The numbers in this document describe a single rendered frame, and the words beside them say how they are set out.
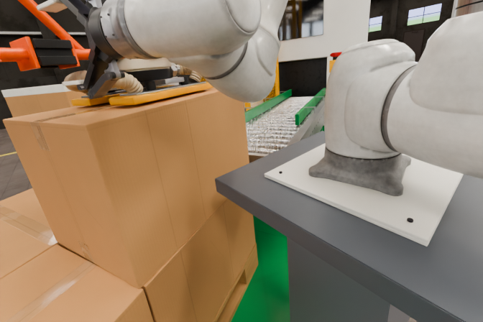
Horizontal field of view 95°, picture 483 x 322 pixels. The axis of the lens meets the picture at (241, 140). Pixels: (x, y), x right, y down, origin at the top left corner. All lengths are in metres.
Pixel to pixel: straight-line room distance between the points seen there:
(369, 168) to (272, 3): 0.36
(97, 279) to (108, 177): 0.32
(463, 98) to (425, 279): 0.22
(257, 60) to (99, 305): 0.62
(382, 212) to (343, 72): 0.26
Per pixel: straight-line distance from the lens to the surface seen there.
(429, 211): 0.49
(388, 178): 0.52
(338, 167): 0.53
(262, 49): 0.39
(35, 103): 2.29
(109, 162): 0.51
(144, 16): 0.31
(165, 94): 0.66
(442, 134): 0.38
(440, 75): 0.38
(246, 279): 1.25
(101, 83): 0.48
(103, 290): 0.72
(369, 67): 0.47
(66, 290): 0.77
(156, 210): 0.61
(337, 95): 0.49
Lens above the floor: 1.01
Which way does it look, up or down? 18 degrees down
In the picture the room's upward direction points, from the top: 6 degrees counter-clockwise
